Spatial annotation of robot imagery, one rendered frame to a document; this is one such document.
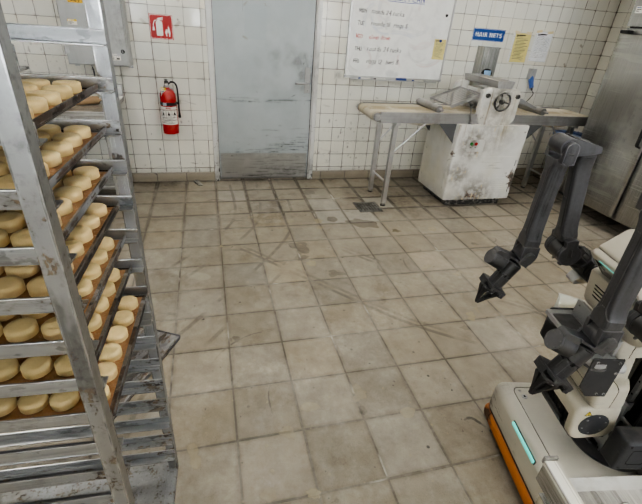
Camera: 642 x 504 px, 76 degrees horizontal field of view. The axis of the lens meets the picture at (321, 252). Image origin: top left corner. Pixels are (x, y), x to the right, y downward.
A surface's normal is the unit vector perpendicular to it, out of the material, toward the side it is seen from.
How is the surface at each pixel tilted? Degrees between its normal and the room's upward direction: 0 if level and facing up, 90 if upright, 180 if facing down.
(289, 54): 90
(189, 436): 0
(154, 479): 0
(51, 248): 90
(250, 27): 90
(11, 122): 90
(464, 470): 0
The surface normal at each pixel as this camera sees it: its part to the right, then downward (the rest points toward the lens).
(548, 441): 0.07, -0.87
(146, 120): 0.25, 0.50
